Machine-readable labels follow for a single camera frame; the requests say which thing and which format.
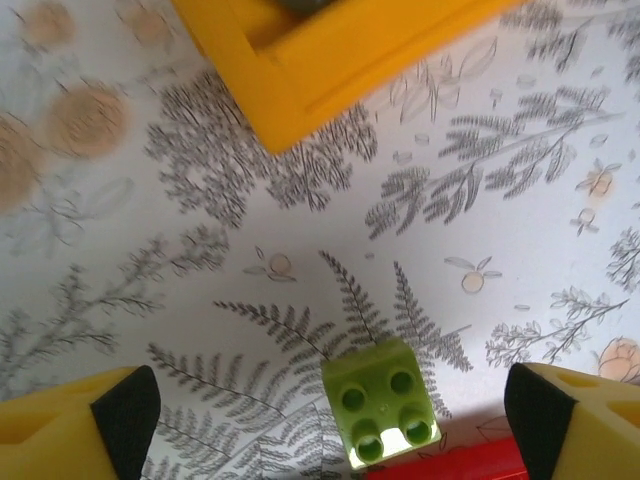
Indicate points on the long red lego brick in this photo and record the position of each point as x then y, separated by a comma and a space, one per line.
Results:
450, 462

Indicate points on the yellow plastic bin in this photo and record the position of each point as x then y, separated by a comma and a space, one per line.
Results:
310, 90

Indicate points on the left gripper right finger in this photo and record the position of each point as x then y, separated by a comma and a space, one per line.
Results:
580, 430

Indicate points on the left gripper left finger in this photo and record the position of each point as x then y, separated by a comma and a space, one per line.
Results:
55, 435

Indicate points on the small green lego brick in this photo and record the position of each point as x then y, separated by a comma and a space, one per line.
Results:
380, 400

